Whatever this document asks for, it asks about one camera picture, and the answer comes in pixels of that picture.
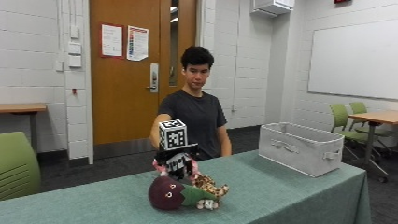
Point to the purple eggplant soft toy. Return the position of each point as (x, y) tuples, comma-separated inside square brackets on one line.
[(169, 193)]

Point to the white marker cube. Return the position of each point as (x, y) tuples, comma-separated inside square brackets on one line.
[(173, 134)]

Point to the spotted giraffe soft toy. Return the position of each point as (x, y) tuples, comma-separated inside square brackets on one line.
[(206, 184)]

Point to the the person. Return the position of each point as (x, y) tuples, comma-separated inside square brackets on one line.
[(194, 112)]

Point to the wooden door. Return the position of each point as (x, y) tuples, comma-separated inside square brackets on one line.
[(124, 93)]

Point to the green tablecloth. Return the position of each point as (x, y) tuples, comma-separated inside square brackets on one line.
[(269, 193)]

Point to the green chair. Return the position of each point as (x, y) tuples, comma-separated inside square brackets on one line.
[(364, 119), (346, 126), (16, 165)]

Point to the grey fabric storage bin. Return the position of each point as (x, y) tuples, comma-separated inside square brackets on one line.
[(299, 149)]

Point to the colourful paper notice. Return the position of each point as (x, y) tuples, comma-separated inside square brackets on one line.
[(137, 43)]

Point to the white paper red border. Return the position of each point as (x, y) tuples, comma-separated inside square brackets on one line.
[(112, 40)]

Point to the wooden table grey legs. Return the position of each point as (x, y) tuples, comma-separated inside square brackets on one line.
[(374, 119)]

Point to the whiteboard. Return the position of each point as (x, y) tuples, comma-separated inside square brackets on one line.
[(354, 60)]

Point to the red exit sign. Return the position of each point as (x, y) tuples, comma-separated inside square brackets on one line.
[(342, 1)]

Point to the small red wall fixture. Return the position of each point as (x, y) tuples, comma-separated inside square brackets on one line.
[(73, 91)]

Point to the white wall switch box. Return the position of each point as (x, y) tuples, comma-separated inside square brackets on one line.
[(74, 48), (74, 61)]

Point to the white wall conduit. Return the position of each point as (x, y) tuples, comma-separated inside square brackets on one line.
[(74, 18)]

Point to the white wall unit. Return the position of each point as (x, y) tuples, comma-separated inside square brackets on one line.
[(271, 6)]

